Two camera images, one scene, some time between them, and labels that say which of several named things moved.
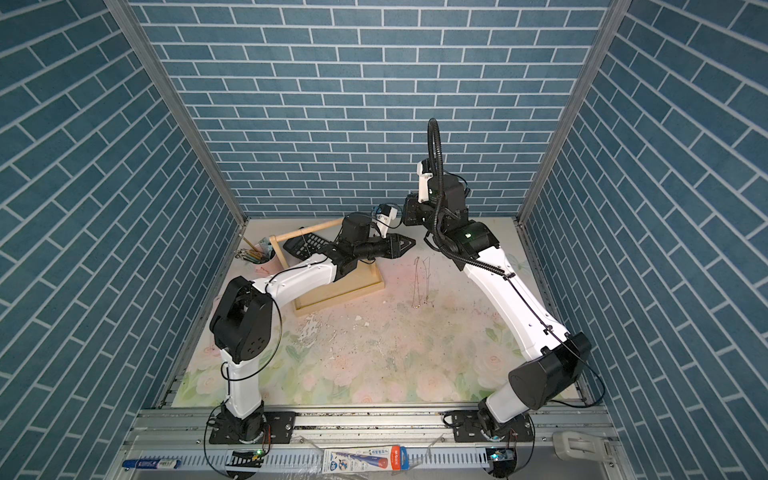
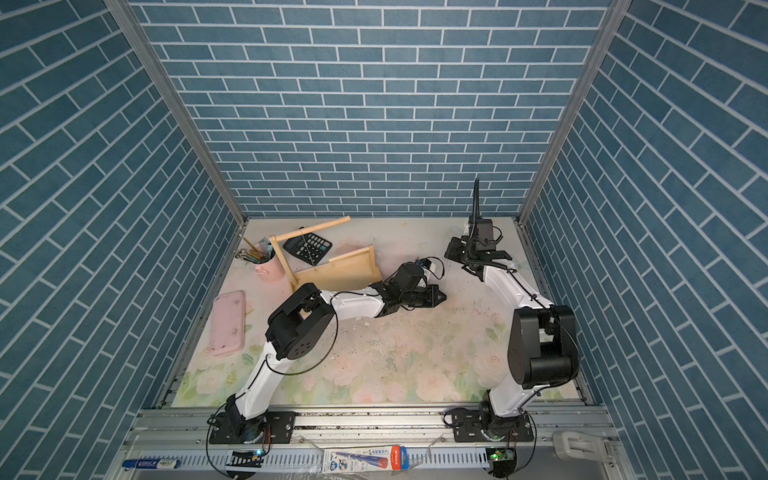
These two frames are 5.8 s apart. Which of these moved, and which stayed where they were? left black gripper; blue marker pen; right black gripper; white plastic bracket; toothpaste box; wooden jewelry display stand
Moved: left black gripper; right black gripper
Stayed: blue marker pen; toothpaste box; wooden jewelry display stand; white plastic bracket
